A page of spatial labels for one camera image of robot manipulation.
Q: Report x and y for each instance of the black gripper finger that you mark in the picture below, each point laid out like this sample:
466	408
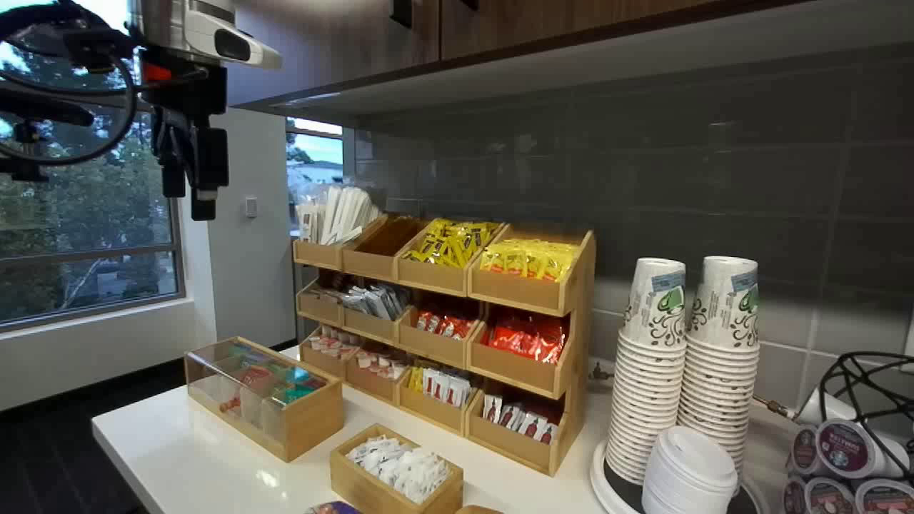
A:
172	161
209	175

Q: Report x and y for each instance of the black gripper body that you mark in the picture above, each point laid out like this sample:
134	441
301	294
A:
189	94

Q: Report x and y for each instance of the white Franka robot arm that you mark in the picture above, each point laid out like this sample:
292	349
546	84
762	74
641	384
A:
165	22

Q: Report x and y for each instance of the narrow window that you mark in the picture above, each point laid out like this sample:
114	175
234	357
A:
315	172

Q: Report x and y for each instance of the large window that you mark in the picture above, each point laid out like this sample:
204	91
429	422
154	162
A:
87	237

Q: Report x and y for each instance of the clear plastic bags bundle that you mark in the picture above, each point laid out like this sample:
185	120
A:
338	218

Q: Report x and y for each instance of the wooden upper cabinet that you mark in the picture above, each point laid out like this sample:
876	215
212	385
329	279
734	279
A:
381	30

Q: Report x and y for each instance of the grey foil packets pile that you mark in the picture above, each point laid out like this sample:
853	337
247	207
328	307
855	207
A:
374	299

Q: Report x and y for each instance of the small creamer cups pile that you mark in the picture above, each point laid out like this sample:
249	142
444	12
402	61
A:
381	367
334	342

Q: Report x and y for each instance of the teal tea bag packets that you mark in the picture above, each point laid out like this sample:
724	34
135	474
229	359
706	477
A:
299	385

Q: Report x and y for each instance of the glossy yellow packets pile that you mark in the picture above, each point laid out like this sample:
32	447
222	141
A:
448	242
529	257

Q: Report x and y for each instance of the bamboo tea box clear lid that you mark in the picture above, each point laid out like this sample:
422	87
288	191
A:
304	428

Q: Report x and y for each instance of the red ketchup packets pile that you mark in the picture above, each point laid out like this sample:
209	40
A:
444	324
525	337

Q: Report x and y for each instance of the white red striped packets pile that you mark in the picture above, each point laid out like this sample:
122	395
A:
448	385

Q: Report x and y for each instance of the small open bamboo box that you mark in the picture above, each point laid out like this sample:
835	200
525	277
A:
358	485

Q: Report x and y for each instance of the white sugar packets pile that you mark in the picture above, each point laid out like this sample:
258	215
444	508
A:
405	469

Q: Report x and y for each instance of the purple snack packet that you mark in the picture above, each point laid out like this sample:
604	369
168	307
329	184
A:
334	508

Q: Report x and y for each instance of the bamboo tiered organizer rack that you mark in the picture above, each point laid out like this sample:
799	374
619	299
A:
574	315

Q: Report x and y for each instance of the white packets red green print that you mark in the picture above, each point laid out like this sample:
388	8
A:
519	417

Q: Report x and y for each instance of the stack of patterned paper cups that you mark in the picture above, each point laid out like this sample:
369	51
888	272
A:
718	372
648	381

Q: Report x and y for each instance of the purple lid coffee pod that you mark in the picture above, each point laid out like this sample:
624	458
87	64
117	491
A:
848	447
888	497
792	497
831	497
805	449

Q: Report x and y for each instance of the white wall switch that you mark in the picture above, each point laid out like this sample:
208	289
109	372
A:
249	208

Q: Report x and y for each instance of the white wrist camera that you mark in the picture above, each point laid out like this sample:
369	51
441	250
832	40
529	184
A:
244	47

